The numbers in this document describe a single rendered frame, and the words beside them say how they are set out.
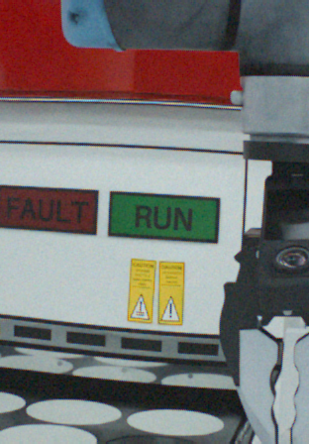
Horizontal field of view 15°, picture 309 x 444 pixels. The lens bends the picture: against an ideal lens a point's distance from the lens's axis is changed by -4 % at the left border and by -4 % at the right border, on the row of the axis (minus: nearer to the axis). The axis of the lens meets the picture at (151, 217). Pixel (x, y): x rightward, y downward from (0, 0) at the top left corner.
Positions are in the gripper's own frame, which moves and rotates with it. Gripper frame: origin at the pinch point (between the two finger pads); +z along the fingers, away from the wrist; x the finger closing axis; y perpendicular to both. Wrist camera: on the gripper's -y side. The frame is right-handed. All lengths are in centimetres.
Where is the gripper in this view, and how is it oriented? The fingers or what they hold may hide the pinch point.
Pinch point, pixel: (283, 440)
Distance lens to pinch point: 79.5
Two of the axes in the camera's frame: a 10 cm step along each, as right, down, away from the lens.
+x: -9.8, -0.3, 1.8
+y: 1.9, -0.7, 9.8
